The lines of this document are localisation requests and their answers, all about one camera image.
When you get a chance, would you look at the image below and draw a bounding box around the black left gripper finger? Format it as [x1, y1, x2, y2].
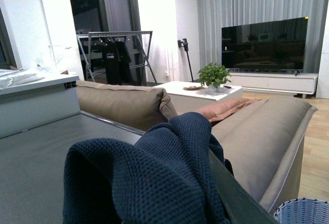
[209, 151, 278, 223]

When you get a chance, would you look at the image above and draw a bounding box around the navy blue knit garment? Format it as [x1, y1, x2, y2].
[63, 112, 230, 223]

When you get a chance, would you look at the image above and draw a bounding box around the metal clothes drying rack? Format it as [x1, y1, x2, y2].
[77, 31, 157, 85]

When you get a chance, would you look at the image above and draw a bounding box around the grey front-load washing machine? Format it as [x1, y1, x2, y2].
[1, 112, 144, 223]

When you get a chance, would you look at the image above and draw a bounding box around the blue woven laundry basket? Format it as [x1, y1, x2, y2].
[273, 198, 328, 223]

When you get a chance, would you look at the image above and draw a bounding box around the beige fabric sofa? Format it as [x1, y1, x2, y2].
[76, 80, 317, 213]

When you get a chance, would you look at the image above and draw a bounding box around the brown throw pillow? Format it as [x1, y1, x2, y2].
[196, 98, 260, 127]

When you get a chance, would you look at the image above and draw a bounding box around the white coffee table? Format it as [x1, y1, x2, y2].
[156, 81, 243, 113]

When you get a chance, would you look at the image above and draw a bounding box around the small plate on table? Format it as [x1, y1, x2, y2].
[183, 85, 203, 90]

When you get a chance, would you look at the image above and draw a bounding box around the green potted plant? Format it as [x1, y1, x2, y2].
[198, 62, 231, 92]

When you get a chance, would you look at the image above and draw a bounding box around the white TV stand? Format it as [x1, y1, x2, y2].
[230, 72, 318, 98]

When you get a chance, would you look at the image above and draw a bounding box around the large flat screen television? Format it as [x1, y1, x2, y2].
[222, 16, 308, 72]

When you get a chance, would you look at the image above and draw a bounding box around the black stick vacuum cleaner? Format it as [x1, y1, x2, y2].
[177, 38, 195, 83]

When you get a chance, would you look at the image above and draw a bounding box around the black hanging t-shirt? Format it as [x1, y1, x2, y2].
[102, 41, 122, 85]

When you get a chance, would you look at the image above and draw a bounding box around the grey vertical curtain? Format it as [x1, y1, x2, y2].
[197, 0, 328, 73]

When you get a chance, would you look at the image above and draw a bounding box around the white counter shelf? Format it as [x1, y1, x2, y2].
[1, 67, 80, 137]

